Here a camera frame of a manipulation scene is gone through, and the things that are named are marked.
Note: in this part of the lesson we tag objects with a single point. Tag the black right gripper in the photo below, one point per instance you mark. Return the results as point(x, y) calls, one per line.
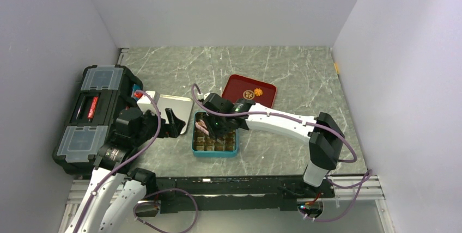
point(214, 133)

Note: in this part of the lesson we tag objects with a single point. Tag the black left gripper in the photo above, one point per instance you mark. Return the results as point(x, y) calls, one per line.
point(175, 124)

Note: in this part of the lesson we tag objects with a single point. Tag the silver tin lid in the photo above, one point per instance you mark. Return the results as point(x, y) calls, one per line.
point(181, 106)

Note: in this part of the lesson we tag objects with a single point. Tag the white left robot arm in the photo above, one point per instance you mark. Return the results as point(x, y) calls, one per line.
point(114, 190)

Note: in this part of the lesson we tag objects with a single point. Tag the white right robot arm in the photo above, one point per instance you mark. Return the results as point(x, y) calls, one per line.
point(321, 133)

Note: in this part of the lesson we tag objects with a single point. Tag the blue cookie tin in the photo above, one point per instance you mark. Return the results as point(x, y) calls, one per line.
point(203, 146)

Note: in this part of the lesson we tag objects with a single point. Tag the red lacquer tray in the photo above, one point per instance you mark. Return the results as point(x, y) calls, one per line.
point(241, 87)

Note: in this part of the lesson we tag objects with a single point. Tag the orange flower cookie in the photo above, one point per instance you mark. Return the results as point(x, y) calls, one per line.
point(258, 92)

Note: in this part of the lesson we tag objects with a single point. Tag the black plastic toolbox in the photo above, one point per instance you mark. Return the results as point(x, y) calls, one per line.
point(104, 91)

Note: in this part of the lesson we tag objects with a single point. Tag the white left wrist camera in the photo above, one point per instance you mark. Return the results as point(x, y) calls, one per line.
point(144, 103)

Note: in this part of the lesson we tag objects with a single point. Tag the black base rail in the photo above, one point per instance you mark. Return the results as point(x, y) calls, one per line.
point(217, 193)

